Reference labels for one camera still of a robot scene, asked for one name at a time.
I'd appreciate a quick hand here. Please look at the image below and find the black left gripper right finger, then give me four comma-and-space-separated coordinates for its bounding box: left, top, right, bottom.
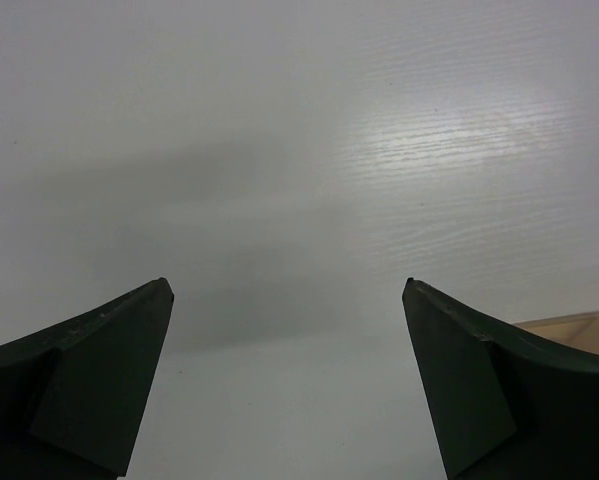
402, 278, 599, 479

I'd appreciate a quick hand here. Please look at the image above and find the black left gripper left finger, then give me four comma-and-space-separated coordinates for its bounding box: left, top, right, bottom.
0, 278, 174, 479

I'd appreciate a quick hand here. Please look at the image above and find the clear amber plastic bin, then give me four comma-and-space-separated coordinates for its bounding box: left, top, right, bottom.
516, 311, 599, 355

